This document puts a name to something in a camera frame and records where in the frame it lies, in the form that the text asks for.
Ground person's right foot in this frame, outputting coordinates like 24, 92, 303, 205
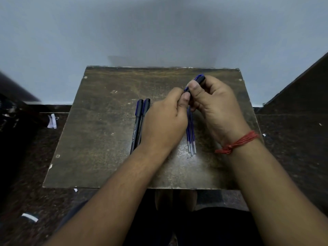
179, 189, 198, 211

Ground person's right hand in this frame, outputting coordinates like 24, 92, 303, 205
188, 75, 255, 148

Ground dark wooden panel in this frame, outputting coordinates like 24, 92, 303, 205
263, 52, 328, 116

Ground small brown wooden table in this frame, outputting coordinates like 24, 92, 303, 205
42, 65, 264, 190

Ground person's left forearm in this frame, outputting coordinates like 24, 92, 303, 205
44, 145, 171, 246

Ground person's foot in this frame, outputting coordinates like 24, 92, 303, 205
154, 189, 175, 211
179, 189, 198, 211

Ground person's left foot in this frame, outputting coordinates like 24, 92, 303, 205
154, 189, 175, 211

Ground blue pen refill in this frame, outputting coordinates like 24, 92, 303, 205
189, 107, 194, 157
191, 112, 197, 155
186, 107, 192, 154

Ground white flat paper strip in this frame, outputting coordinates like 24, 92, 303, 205
22, 213, 39, 223

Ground person's left hand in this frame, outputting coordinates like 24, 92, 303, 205
139, 87, 192, 155

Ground red thread wristband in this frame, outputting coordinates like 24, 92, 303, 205
215, 131, 261, 155

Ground person's dark trousers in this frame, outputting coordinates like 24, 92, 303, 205
58, 189, 265, 246

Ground dark bag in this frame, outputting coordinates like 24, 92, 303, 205
0, 71, 42, 132

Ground person's right forearm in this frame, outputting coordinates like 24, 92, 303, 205
218, 133, 328, 246

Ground blue pen with black cap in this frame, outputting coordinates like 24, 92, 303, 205
130, 99, 144, 155
183, 74, 206, 94
136, 98, 151, 149

